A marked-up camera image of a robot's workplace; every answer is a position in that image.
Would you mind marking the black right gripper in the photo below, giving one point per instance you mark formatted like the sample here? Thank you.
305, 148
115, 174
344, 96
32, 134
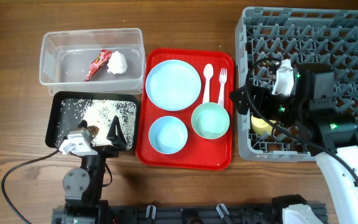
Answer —
257, 101

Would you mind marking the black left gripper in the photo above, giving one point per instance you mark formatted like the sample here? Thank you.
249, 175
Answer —
117, 139

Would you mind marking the white napkin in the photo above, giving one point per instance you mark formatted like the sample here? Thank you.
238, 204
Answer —
117, 63

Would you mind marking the small light blue bowl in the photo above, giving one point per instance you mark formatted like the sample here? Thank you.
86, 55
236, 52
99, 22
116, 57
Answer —
168, 135

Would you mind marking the red ketchup packet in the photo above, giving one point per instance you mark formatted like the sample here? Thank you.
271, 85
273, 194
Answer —
95, 65

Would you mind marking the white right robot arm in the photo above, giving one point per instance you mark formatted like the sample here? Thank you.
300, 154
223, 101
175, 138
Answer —
310, 117

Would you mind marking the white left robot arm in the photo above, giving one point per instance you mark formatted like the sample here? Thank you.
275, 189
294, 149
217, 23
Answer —
83, 186

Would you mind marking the black waste tray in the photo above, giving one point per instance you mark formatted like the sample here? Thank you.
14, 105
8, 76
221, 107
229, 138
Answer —
58, 97

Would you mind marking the grey dishwasher rack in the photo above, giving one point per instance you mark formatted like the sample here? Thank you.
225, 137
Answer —
324, 36

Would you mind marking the spilled rice pile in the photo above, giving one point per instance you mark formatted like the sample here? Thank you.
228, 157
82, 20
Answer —
98, 113

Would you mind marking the yellow cup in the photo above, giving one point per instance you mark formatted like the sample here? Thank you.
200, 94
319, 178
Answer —
259, 126

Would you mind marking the pink plastic fork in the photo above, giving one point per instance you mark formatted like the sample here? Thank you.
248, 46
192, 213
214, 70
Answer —
222, 80

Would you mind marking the mint green bowl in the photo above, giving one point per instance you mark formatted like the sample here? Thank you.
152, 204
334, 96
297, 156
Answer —
210, 120

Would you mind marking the white plastic spoon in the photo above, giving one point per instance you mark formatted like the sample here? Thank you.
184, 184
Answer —
208, 73

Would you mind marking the red serving tray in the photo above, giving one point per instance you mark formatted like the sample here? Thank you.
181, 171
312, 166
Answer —
198, 153

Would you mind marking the clear plastic bin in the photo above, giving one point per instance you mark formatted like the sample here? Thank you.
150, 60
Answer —
66, 56

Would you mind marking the light blue plate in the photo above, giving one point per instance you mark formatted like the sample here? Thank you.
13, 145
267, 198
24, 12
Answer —
173, 85

